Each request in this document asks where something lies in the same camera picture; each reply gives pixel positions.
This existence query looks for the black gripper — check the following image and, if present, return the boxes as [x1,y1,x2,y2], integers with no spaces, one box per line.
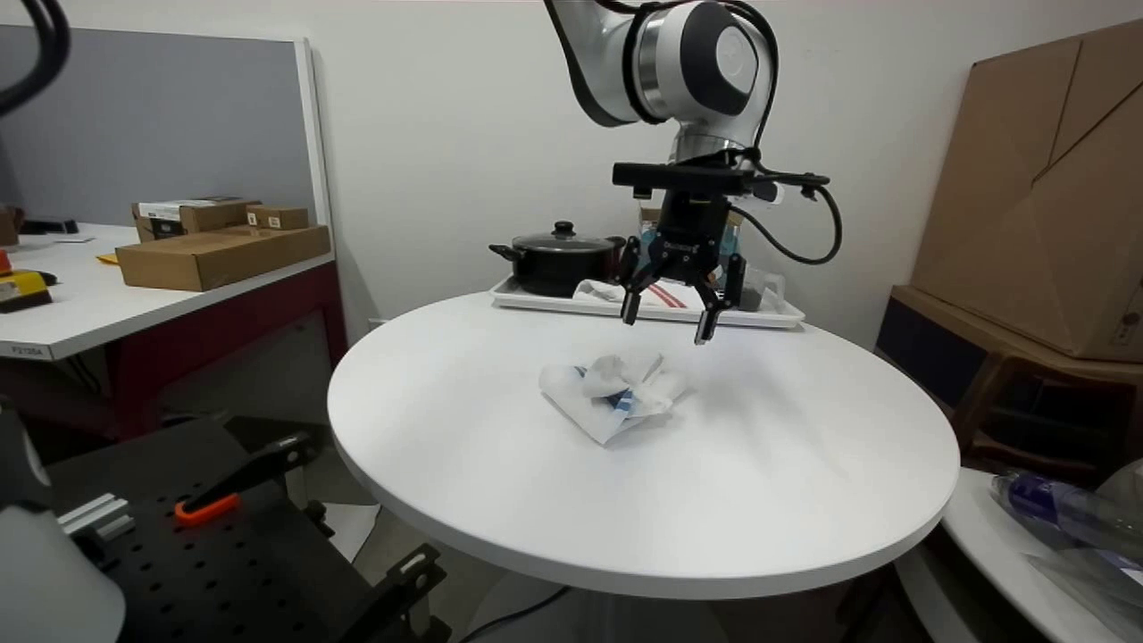
[616,191,747,345]

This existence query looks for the white towel with blue stripes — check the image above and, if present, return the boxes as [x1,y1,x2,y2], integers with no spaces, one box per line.
[540,351,694,448]

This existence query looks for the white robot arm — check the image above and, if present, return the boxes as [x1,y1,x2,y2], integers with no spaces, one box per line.
[542,0,778,345]

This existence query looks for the blue and red packaged box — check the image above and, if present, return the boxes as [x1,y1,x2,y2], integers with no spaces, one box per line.
[639,210,736,285]

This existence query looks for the white rectangular tray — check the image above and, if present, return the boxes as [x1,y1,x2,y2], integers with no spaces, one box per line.
[488,278,802,333]

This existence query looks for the white cloth with red stripe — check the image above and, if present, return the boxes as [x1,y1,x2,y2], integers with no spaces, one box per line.
[571,278,702,314]

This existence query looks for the black cooking pot with lid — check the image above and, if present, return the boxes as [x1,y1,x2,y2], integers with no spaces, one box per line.
[494,223,622,296]

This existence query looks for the round white table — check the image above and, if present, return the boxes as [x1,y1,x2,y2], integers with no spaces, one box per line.
[327,293,960,643]

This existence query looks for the large leaning cardboard sheets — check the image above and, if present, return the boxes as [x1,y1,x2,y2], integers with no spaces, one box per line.
[909,23,1143,363]

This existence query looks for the dark wooden side table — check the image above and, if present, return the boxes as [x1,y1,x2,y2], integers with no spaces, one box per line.
[875,285,1143,486]

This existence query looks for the small brown cardboard box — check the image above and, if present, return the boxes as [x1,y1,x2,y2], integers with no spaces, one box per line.
[246,205,309,229]

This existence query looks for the clear plastic bag with blue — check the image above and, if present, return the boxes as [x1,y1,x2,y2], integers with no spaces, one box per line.
[996,473,1143,590]

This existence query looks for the black and orange clamp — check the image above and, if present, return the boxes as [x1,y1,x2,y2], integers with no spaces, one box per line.
[170,432,316,530]

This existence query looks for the large flat cardboard box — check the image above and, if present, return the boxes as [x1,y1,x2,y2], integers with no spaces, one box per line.
[113,224,327,290]

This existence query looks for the small open cardboard box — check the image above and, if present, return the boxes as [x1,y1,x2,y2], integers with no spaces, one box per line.
[133,201,246,245]

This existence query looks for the grey partition panel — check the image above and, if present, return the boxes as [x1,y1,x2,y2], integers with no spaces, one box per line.
[0,30,327,224]

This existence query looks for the white desk with red legs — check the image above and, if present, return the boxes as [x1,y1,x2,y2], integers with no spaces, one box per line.
[0,224,346,440]

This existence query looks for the yellow and black tool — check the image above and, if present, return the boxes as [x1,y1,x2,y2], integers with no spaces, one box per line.
[0,271,58,312]

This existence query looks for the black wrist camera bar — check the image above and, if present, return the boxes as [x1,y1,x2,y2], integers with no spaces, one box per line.
[610,166,827,201]

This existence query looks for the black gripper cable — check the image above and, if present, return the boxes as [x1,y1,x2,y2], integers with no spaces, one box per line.
[726,174,845,270]

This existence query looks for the black cable on floor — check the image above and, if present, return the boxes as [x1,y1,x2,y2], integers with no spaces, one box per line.
[457,582,576,643]

